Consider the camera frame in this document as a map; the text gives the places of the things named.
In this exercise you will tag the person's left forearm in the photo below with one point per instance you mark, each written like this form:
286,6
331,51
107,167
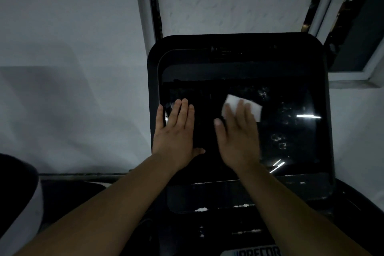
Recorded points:
105,210

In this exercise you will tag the white wet wipe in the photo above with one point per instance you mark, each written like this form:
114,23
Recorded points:
255,110

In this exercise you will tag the white framed window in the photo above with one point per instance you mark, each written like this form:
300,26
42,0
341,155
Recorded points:
144,0

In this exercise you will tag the person's right forearm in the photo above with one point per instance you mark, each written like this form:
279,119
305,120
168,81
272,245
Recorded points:
285,210

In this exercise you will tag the person's right hand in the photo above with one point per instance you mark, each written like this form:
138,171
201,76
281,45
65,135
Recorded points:
240,144

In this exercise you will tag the person's left hand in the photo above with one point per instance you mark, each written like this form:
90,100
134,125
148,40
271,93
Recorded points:
175,141

